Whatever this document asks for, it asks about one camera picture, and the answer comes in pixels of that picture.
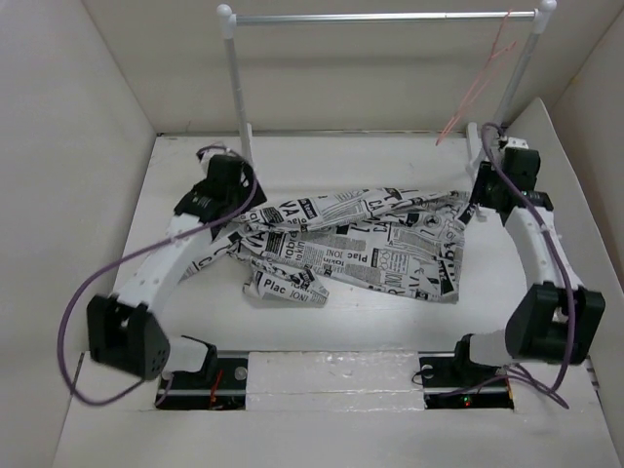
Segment newspaper print trousers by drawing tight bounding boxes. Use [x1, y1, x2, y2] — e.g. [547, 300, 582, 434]
[185, 188, 474, 306]

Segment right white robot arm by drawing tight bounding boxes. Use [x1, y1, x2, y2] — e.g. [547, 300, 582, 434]
[450, 137, 605, 384]

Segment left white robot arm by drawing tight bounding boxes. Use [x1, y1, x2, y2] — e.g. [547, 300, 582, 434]
[87, 152, 266, 387]

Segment white garment rack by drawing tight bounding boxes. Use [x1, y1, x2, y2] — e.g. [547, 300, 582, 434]
[216, 1, 557, 162]

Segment pink wire hanger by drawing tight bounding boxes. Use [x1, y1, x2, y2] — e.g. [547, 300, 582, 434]
[435, 10, 517, 146]

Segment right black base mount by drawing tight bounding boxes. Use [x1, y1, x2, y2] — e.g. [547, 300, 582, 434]
[411, 352, 515, 410]

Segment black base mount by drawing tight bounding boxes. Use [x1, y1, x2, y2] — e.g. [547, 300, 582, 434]
[154, 342, 250, 411]
[411, 352, 515, 410]

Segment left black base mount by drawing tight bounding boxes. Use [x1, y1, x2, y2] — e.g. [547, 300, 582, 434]
[154, 342, 250, 411]

